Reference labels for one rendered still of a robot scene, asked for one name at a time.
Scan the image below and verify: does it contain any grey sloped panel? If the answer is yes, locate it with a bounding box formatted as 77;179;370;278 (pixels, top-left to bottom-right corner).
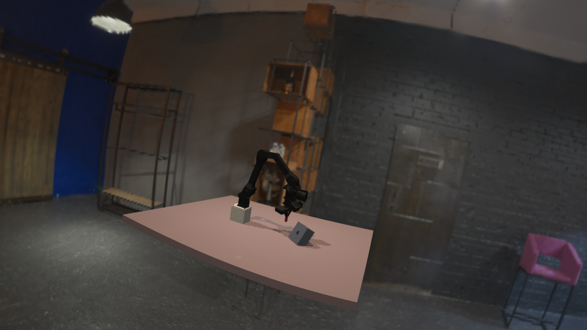
288;221;315;246

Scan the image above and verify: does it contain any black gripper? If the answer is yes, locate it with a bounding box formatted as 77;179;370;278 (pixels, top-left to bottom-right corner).
275;197;301;217

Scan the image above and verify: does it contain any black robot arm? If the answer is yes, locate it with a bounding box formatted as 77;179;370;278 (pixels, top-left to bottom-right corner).
237;149;308;212

